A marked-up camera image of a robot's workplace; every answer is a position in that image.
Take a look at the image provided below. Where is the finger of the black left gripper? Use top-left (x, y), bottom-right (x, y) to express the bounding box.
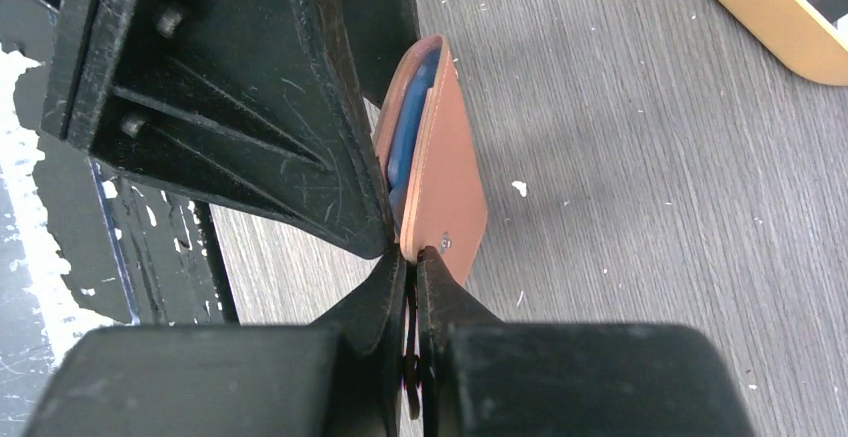
top-left (41, 0), bottom-right (398, 259)

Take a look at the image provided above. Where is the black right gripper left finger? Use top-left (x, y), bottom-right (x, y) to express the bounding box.
top-left (313, 248), bottom-right (408, 436)

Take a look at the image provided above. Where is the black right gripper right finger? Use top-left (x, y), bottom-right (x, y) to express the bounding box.
top-left (414, 246), bottom-right (501, 436)

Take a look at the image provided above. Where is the oval wooden card tray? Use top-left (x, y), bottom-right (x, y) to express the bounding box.
top-left (718, 0), bottom-right (847, 87)

